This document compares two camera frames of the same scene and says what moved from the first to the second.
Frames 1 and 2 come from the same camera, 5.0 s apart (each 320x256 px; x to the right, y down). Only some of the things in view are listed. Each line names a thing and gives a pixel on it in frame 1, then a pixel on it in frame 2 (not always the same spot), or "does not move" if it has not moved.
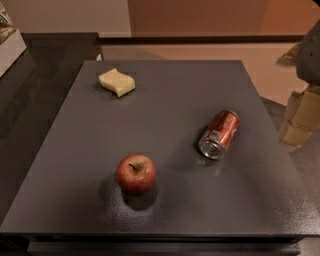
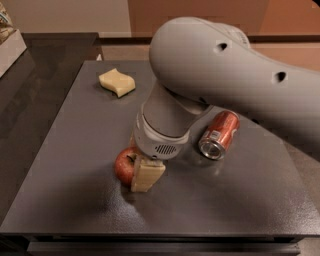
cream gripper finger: (303, 117) → (146, 172)
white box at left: (10, 52) does not move
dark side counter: (33, 90) does not move
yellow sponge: (117, 82) does not move
